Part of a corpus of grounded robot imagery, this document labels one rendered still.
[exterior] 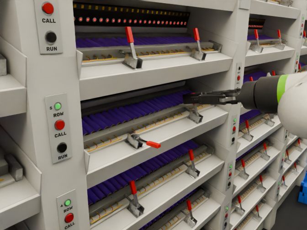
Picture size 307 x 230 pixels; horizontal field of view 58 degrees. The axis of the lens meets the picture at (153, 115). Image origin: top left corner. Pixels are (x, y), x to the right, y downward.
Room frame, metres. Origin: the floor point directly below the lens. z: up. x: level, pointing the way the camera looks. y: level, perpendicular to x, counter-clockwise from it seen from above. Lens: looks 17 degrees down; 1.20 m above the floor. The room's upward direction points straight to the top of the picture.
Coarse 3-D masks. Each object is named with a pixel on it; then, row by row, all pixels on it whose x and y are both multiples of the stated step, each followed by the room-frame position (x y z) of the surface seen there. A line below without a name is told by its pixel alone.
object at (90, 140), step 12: (168, 108) 0.82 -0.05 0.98; (180, 108) 0.84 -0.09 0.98; (192, 108) 0.90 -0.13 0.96; (132, 120) 0.70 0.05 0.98; (144, 120) 0.71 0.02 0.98; (156, 120) 0.76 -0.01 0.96; (168, 120) 0.77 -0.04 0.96; (96, 132) 0.61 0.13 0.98; (108, 132) 0.62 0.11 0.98; (120, 132) 0.65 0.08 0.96; (84, 144) 0.57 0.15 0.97; (96, 144) 0.58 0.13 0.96
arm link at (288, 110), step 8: (304, 80) 0.55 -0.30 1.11; (296, 88) 0.50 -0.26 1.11; (304, 88) 0.49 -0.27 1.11; (288, 96) 0.50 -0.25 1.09; (296, 96) 0.49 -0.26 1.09; (304, 96) 0.48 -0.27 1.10; (280, 104) 0.51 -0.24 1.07; (288, 104) 0.49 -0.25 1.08; (296, 104) 0.48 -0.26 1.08; (304, 104) 0.47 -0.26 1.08; (280, 112) 0.51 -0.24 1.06; (288, 112) 0.49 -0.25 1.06; (296, 112) 0.47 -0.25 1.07; (304, 112) 0.47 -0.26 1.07; (280, 120) 0.51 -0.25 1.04; (288, 120) 0.49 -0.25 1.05; (296, 120) 0.47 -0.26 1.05; (304, 120) 0.46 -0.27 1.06; (288, 128) 0.49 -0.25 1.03; (296, 128) 0.48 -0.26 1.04; (304, 128) 0.47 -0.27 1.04; (304, 136) 0.48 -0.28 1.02
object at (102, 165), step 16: (192, 80) 1.05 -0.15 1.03; (112, 96) 0.77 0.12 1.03; (128, 96) 0.82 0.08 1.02; (208, 112) 0.91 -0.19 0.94; (224, 112) 0.94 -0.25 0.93; (144, 128) 0.72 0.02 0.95; (160, 128) 0.74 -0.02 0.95; (176, 128) 0.75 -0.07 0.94; (192, 128) 0.78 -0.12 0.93; (208, 128) 0.87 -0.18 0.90; (144, 144) 0.64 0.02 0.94; (176, 144) 0.74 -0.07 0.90; (96, 160) 0.55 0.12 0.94; (112, 160) 0.56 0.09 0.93; (128, 160) 0.59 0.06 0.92; (144, 160) 0.64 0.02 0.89; (96, 176) 0.52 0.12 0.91; (112, 176) 0.56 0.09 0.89
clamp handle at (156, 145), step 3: (138, 135) 0.62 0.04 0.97; (135, 138) 0.62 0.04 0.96; (138, 138) 0.63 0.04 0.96; (138, 141) 0.61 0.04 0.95; (141, 141) 0.61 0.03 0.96; (144, 141) 0.60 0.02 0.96; (147, 141) 0.60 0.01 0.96; (150, 141) 0.60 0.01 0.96; (147, 144) 0.59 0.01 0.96; (150, 144) 0.59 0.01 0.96; (153, 144) 0.58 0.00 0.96; (156, 144) 0.58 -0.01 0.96; (159, 144) 0.58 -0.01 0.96; (156, 147) 0.58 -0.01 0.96
